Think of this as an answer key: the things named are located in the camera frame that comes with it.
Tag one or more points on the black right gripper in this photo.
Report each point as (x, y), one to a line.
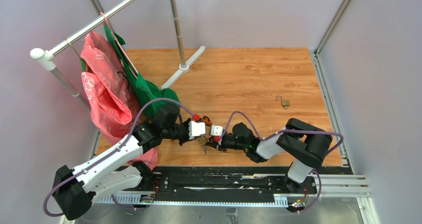
(216, 145)

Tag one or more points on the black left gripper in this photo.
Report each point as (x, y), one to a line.
(187, 139)

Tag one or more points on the large brass padlock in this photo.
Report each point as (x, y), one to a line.
(203, 141)

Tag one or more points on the orange black Opel padlock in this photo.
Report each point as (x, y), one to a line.
(207, 120)

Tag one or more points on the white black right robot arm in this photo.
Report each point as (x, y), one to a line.
(308, 145)

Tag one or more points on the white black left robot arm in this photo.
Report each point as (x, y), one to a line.
(76, 189)

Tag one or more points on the green garment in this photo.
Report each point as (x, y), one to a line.
(144, 90)

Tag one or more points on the small brass padlock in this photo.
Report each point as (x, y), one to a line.
(284, 102)

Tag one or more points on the pink patterned garment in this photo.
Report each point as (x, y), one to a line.
(113, 104)

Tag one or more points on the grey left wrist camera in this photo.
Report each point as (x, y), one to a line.
(196, 129)

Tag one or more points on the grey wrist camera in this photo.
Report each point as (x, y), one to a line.
(196, 129)
(216, 130)

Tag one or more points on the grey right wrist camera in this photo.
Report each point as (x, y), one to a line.
(216, 130)

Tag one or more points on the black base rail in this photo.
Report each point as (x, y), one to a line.
(238, 187)

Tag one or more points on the aluminium frame post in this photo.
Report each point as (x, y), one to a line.
(333, 18)

